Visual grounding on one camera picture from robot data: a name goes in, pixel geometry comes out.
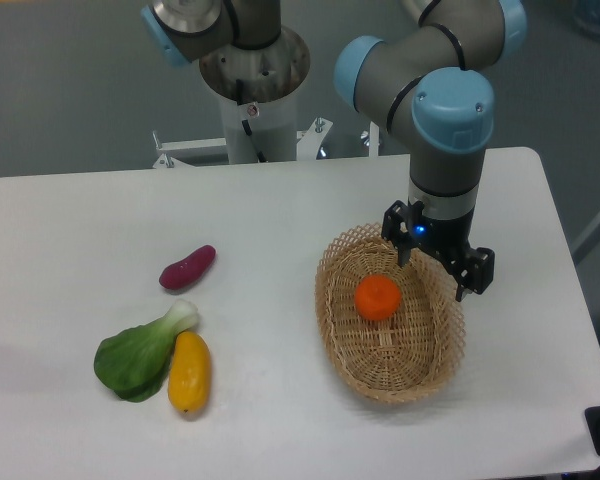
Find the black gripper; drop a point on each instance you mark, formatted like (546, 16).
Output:
(440, 227)

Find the orange fruit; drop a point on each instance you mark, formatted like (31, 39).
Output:
(377, 297)

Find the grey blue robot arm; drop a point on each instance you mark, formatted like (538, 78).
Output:
(427, 91)

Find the woven wicker basket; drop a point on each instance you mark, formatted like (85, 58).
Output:
(410, 355)

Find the purple sweet potato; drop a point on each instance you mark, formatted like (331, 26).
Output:
(189, 270)

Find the yellow mango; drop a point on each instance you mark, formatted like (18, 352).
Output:
(190, 376)

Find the green bok choy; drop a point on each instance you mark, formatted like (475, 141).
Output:
(134, 363)

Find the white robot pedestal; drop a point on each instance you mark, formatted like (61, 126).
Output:
(257, 92)

